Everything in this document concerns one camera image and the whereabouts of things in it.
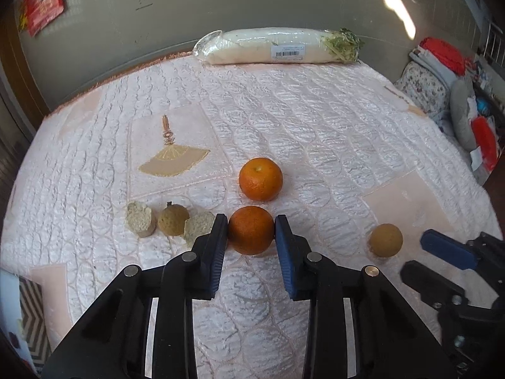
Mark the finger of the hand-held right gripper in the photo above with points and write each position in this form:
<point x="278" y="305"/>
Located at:
<point x="430" y="284"/>
<point x="449" y="249"/>

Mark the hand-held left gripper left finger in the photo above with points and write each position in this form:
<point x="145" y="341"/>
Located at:
<point x="219" y="256"/>

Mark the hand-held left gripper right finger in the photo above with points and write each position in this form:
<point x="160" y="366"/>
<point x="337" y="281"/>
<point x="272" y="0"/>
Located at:
<point x="286" y="256"/>

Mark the small orange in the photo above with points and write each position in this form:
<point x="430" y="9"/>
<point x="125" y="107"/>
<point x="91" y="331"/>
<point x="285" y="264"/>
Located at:
<point x="250" y="229"/>
<point x="260" y="179"/>

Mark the chevron striped cardboard box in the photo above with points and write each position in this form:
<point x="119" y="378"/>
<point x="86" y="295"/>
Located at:
<point x="27" y="316"/>

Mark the beige cake chunk, right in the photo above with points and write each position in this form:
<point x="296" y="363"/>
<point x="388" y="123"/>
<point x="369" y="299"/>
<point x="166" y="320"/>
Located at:
<point x="199" y="227"/>

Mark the beige cake chunk, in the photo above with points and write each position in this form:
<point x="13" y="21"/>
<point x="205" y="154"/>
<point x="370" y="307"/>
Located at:
<point x="138" y="219"/>
<point x="199" y="227"/>

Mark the brown longan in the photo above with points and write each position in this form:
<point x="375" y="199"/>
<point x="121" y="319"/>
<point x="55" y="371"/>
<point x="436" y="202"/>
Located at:
<point x="173" y="219"/>
<point x="386" y="240"/>

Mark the beige cake chunk, middle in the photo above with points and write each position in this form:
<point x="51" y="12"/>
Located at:
<point x="138" y="219"/>

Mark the red plastic bag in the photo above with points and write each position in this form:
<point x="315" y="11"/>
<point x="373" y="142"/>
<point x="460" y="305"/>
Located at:
<point x="484" y="142"/>

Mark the grey pillow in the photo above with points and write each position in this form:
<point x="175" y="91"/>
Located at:
<point x="461" y="114"/>

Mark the floral cushion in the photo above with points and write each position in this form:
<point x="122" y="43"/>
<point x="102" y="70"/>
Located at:
<point x="424" y="83"/>

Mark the red folded cloth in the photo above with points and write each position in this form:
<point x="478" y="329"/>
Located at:
<point x="442" y="53"/>

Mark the plastic wrapped white radish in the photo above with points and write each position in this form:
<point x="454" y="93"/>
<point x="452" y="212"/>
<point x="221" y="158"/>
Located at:
<point x="276" y="45"/>

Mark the red wall poster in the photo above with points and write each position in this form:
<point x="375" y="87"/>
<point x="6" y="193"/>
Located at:
<point x="41" y="2"/>

